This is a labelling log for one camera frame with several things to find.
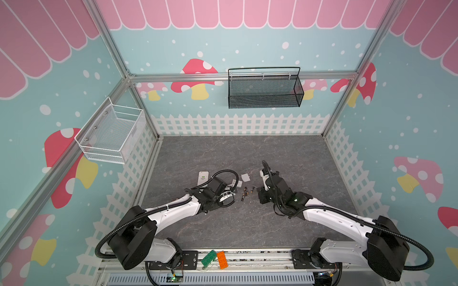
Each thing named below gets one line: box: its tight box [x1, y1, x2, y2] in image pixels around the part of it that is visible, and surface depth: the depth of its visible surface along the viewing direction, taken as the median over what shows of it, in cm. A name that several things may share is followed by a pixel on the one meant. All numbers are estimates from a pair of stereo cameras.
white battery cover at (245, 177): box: [241, 173, 251, 183], surface depth 102 cm
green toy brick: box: [200, 249, 217, 269], surface depth 76 cm
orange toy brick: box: [216, 251, 229, 270], surface depth 76 cm
